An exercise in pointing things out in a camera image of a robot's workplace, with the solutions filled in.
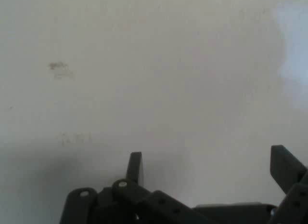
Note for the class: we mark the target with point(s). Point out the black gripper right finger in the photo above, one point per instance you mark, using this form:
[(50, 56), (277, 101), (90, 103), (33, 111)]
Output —
[(286, 168)]

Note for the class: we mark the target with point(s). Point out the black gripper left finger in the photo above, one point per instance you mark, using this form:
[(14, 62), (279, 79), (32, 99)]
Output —
[(134, 202)]

